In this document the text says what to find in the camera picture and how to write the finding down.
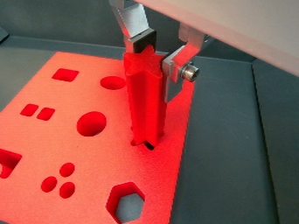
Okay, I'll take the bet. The red star peg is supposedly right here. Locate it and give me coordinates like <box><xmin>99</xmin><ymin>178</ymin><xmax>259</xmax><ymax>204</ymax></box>
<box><xmin>124</xmin><ymin>45</ymin><xmax>167</xmax><ymax>147</ymax></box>

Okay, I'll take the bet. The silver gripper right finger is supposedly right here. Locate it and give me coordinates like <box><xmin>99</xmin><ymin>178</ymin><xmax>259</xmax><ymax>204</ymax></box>
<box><xmin>162</xmin><ymin>24</ymin><xmax>204</xmax><ymax>102</ymax></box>

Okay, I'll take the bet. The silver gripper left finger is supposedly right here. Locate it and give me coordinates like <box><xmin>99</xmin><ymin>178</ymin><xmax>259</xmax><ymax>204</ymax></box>
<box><xmin>108</xmin><ymin>0</ymin><xmax>156</xmax><ymax>53</ymax></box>

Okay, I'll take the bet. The red shape sorter block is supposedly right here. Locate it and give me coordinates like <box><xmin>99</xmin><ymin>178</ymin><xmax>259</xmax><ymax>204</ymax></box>
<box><xmin>0</xmin><ymin>52</ymin><xmax>194</xmax><ymax>224</ymax></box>

